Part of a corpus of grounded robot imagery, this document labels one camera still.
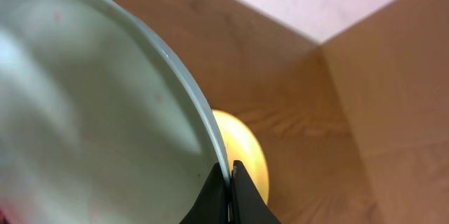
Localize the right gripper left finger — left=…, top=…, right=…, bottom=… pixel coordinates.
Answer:
left=180, top=163, right=229, bottom=224

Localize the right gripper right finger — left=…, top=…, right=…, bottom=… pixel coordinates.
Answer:
left=230, top=160, right=281, bottom=224

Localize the yellow plate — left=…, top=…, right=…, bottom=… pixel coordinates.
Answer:
left=213, top=110, right=269, bottom=204

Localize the light blue plate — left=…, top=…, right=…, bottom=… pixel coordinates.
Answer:
left=1, top=0, right=229, bottom=223

